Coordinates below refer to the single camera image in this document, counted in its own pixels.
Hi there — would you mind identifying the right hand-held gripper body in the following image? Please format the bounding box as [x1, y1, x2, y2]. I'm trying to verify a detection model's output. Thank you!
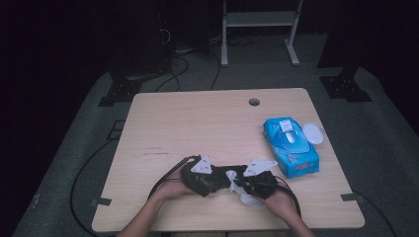
[242, 160, 280, 200]

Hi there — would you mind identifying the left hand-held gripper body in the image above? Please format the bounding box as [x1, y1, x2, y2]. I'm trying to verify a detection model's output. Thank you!
[181, 154, 215, 198]

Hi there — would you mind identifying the blue wet wipes pack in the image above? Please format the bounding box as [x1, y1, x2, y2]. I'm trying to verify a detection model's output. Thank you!
[262, 117, 326, 180]

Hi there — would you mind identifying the person's right hand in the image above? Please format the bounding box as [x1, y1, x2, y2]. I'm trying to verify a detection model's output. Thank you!
[262, 185, 299, 219]

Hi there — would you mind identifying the person's left hand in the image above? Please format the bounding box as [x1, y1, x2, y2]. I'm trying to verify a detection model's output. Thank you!
[152, 167, 200, 202]

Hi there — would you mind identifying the black tape strip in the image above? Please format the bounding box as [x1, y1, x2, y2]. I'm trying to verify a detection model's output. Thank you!
[340, 193, 364, 202]
[91, 197, 113, 207]

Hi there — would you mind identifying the black floor tape outline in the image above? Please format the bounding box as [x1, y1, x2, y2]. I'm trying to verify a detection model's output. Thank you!
[107, 119, 126, 140]

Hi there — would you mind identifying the black stand base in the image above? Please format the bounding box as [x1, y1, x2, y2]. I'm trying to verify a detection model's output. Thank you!
[98, 77, 143, 108]
[319, 65, 374, 103]

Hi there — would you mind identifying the left hand-held gripper cable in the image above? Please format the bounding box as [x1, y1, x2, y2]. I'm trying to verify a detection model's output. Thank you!
[147, 155, 202, 199]

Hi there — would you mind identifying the hand-held gripper cable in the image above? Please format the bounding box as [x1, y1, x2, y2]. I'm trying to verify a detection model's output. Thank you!
[274, 175, 301, 217]
[147, 155, 202, 199]

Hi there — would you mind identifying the right hand-held gripper cable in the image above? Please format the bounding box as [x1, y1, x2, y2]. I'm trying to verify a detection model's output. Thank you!
[274, 175, 301, 217]

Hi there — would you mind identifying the bundle of black cables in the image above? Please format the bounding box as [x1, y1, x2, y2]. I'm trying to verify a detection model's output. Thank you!
[153, 28, 222, 93]

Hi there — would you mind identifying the long black floor cable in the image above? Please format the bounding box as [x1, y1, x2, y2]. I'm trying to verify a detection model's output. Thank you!
[69, 137, 115, 237]
[351, 189, 399, 237]

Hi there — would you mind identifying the white metal table frame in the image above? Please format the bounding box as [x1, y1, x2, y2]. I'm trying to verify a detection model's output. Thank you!
[220, 0, 304, 68]

